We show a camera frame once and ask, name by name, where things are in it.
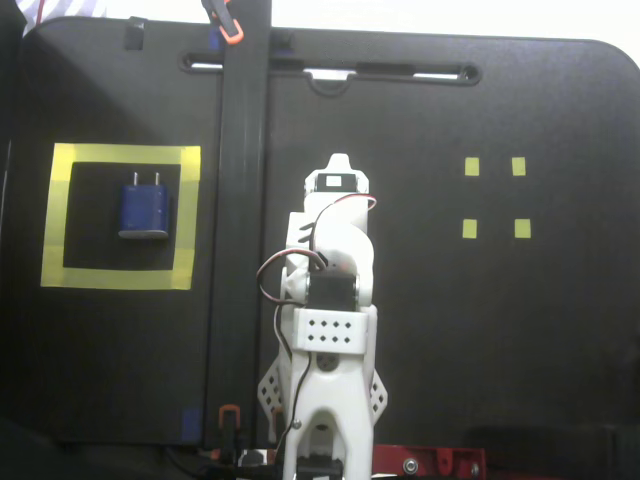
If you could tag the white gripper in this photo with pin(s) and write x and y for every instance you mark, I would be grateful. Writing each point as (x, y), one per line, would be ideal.
(336, 182)

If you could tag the blue white charger block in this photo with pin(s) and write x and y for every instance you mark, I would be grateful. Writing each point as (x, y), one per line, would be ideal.
(142, 210)

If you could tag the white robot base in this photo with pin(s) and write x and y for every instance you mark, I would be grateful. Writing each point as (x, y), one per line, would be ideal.
(270, 390)

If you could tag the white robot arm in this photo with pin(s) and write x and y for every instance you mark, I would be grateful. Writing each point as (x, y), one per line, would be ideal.
(330, 390)

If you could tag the black flat strip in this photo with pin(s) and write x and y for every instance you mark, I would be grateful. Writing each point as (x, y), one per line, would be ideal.
(242, 150)

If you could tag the black tape piece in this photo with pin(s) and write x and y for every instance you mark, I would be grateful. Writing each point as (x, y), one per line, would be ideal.
(385, 69)
(134, 35)

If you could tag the small yellow tape marker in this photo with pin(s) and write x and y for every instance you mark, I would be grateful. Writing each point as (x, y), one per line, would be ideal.
(469, 228)
(522, 228)
(518, 166)
(471, 166)

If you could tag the orange black spring clamp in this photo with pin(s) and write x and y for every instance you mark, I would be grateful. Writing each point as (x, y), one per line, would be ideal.
(229, 425)
(230, 32)

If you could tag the blue tape piece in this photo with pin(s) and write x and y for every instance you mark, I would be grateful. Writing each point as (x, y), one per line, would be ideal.
(191, 422)
(215, 40)

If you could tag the yellow tape square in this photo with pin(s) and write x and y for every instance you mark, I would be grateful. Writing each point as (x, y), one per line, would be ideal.
(115, 279)

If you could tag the striped cloth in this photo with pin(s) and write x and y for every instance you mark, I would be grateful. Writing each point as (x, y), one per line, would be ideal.
(75, 7)

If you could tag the red screw clamp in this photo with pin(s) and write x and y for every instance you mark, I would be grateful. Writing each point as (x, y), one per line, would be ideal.
(430, 460)

